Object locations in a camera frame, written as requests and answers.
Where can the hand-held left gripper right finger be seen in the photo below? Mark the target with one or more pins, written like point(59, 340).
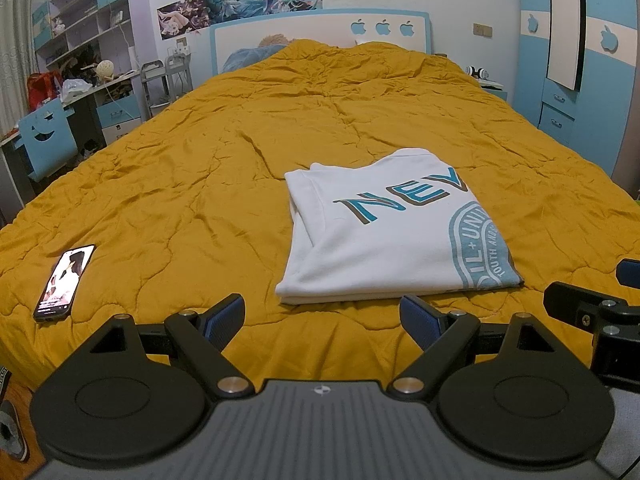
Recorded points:
point(420, 317)

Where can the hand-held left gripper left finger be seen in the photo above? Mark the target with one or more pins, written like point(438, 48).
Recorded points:
point(222, 317)

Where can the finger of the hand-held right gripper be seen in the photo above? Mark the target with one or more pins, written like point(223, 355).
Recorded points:
point(565, 300)
point(630, 271)

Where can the white printed T-shirt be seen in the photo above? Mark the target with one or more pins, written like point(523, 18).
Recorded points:
point(390, 250)

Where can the mustard yellow quilted blanket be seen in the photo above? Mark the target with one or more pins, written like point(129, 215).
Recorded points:
point(200, 185)

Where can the black smartphone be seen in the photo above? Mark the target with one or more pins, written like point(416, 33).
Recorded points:
point(62, 280)

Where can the blue wardrobe with mirror panel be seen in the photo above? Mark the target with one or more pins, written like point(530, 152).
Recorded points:
point(600, 90)

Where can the blue and white nightstand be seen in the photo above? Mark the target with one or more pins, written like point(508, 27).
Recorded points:
point(495, 91)

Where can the white and blue desk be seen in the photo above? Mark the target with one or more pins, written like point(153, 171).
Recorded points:
point(117, 110)

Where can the grey slipper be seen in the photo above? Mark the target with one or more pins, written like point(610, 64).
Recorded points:
point(12, 432)

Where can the grey rolling cart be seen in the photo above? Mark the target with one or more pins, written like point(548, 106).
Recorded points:
point(162, 85)

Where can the white headphones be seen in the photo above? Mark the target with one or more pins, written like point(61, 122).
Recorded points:
point(477, 72)

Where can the blue chair with face cutout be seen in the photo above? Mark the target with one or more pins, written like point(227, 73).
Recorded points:
point(47, 137)

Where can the blue pillow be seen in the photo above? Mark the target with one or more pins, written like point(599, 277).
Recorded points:
point(245, 57)

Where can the white plastic bag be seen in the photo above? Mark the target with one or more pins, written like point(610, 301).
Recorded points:
point(75, 89)

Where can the white ball lamp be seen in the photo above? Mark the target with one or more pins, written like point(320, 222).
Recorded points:
point(105, 71)

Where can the red bag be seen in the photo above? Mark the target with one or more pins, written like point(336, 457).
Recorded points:
point(42, 90)

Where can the white blue-framed headboard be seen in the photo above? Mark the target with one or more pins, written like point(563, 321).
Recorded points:
point(320, 25)

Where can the beige wall switch plate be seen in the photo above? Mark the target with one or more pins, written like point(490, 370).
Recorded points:
point(483, 30)

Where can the white and blue wall shelf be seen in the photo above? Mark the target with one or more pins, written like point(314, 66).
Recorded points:
point(80, 15)

